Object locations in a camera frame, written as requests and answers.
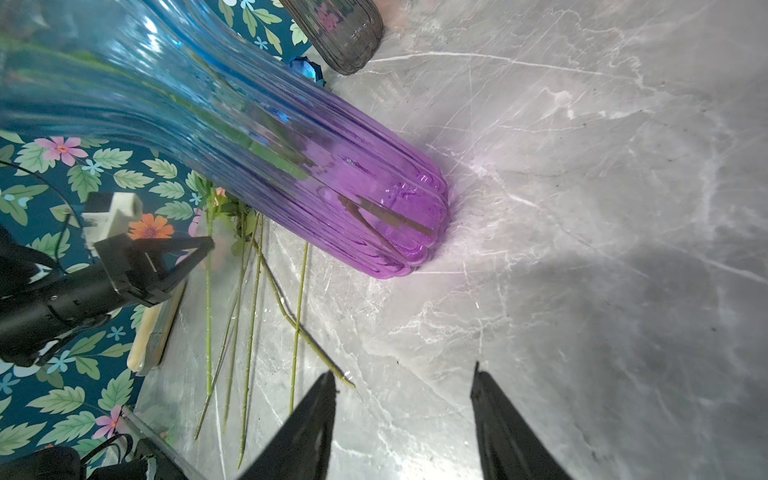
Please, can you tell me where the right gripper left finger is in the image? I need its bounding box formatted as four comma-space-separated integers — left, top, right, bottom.
240, 371, 337, 480

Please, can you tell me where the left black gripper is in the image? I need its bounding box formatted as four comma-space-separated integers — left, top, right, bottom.
1, 235, 215, 367

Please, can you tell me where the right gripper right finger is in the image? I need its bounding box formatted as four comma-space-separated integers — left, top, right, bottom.
470, 363, 572, 480

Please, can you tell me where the cream rose flower bunch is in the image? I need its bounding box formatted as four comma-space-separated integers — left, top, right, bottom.
188, 173, 354, 467

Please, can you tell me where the orange rose flower stem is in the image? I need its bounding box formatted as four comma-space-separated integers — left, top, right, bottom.
289, 242, 310, 414

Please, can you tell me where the purple glass vase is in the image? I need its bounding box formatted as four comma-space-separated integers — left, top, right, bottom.
1, 1, 450, 279

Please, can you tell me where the white rosebud flower stem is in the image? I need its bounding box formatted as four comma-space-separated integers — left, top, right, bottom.
1, 36, 446, 250

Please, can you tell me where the dark maroon glass vase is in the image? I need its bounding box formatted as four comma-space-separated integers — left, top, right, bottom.
281, 0, 384, 76

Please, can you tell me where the blue rose flower stem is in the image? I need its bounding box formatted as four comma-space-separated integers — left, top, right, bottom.
288, 56, 326, 87

